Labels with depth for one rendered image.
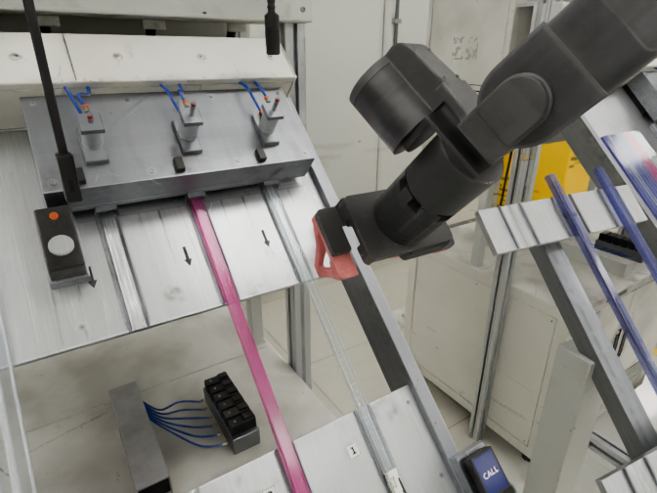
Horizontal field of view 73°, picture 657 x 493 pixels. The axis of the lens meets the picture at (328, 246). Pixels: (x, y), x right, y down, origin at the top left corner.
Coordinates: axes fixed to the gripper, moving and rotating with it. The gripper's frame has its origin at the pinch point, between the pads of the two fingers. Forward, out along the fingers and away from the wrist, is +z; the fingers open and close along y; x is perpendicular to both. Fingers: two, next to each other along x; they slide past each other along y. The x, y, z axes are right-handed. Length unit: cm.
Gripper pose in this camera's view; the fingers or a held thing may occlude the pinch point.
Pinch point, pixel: (358, 257)
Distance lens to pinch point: 49.2
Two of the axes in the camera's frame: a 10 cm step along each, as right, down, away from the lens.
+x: 3.8, 8.8, -2.9
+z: -3.9, 4.3, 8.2
